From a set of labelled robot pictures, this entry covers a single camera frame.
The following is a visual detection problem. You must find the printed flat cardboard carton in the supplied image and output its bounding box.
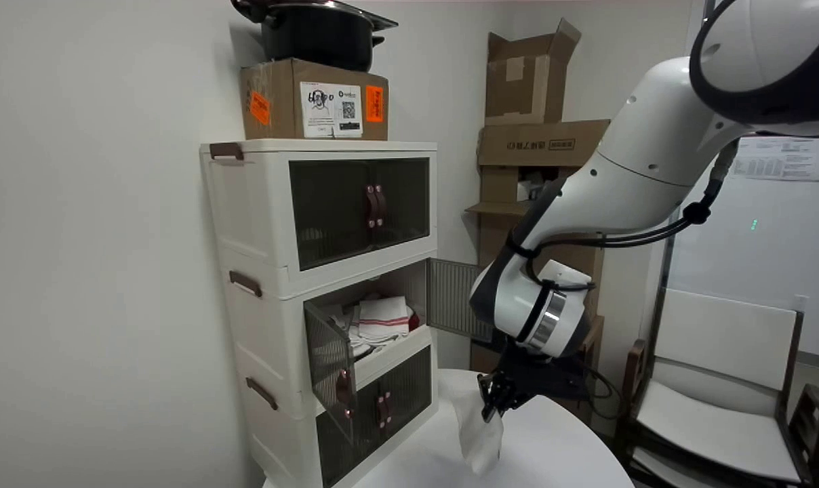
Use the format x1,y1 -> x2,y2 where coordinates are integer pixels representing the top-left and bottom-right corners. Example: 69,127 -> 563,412
475,117 -> 612,171

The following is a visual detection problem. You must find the large cardboard box stack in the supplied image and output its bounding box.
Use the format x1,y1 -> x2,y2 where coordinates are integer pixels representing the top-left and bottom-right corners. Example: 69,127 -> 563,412
463,163 -> 611,418

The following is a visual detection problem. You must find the small labelled cardboard box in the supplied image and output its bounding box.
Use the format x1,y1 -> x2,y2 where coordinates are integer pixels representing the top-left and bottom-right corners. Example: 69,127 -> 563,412
239,57 -> 393,144

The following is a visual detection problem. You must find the white printed wall sheet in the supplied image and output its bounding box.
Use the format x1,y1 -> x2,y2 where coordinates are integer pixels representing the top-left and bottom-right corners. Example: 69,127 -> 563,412
733,133 -> 819,183

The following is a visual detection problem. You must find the white cloth with red stripes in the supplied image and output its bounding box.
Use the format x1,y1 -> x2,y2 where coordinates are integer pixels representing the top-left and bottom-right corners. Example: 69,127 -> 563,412
340,290 -> 421,359

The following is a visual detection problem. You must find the white cushioned dark chair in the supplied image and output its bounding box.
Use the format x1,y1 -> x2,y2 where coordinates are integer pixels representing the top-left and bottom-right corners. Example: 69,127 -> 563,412
612,287 -> 819,488

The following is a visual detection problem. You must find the open tall cardboard box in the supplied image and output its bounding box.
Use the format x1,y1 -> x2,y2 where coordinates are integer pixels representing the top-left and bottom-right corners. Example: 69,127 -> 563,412
483,16 -> 585,127

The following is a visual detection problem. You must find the narrow tinted cupboard door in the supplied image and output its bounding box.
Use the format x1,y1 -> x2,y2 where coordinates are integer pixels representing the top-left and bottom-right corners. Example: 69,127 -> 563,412
426,258 -> 485,344

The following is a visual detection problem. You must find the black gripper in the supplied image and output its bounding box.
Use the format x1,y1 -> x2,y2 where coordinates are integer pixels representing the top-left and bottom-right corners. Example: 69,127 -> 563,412
475,344 -> 568,422

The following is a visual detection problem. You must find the black cooking pot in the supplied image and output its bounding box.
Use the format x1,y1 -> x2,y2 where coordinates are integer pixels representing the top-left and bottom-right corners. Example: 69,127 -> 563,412
231,0 -> 391,76

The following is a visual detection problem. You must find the white three-tier cupboard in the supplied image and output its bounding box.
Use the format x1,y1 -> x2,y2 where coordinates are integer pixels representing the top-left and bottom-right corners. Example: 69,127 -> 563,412
197,138 -> 443,488

